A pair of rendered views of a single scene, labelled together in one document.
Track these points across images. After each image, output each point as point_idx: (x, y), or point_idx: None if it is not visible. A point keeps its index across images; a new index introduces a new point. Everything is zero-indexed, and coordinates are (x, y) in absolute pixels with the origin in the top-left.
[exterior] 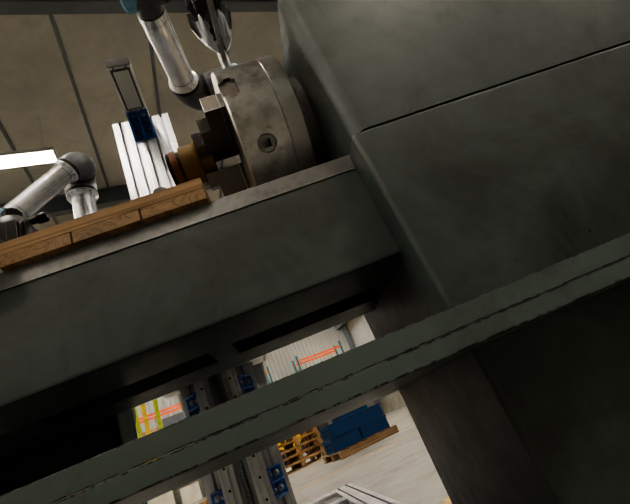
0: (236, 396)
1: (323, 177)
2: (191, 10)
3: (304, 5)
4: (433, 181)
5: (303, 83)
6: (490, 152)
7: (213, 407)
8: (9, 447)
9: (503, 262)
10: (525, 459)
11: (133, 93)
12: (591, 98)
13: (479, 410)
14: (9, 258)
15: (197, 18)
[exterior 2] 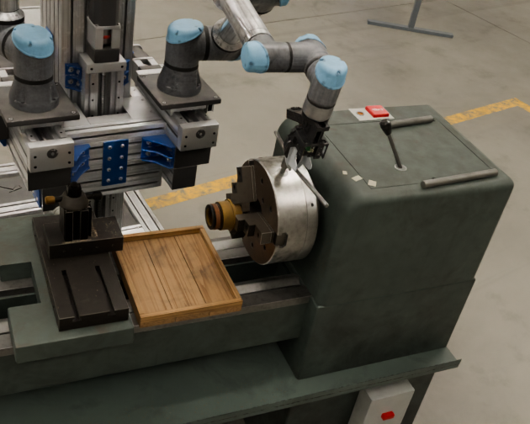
0: (113, 198)
1: (293, 304)
2: (294, 140)
3: (352, 228)
4: (330, 332)
5: (320, 231)
6: (358, 324)
7: (225, 414)
8: None
9: (326, 362)
10: None
11: None
12: (413, 307)
13: None
14: (145, 325)
15: (294, 145)
